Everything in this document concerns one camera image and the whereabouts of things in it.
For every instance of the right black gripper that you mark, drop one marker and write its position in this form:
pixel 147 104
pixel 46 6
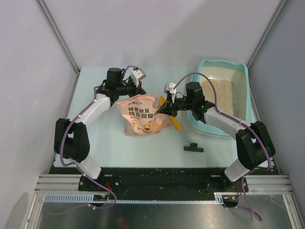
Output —
pixel 168 108

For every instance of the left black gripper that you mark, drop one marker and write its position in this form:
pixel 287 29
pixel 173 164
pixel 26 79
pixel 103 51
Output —
pixel 137 89

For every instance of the yellow plastic litter scoop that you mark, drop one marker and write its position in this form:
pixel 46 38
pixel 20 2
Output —
pixel 174 121

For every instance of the pink cat litter bag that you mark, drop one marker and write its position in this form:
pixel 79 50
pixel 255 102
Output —
pixel 141 115

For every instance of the black bag clip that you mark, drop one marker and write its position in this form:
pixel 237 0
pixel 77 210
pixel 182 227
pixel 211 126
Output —
pixel 193 147

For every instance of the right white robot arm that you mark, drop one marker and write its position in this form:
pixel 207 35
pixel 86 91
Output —
pixel 253 143

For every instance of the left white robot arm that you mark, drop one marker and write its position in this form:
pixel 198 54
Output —
pixel 71 141

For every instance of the clean litter in box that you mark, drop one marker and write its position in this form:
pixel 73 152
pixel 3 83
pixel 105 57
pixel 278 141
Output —
pixel 224 94

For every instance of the teal plastic litter box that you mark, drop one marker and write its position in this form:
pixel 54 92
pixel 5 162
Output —
pixel 237 73

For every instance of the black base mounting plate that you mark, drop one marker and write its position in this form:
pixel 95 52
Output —
pixel 210 179

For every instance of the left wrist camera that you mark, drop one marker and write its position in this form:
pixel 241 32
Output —
pixel 137 75

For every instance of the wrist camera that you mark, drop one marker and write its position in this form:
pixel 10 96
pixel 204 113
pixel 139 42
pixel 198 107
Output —
pixel 137 75
pixel 170 88

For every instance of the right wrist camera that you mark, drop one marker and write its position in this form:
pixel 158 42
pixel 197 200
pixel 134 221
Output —
pixel 170 88

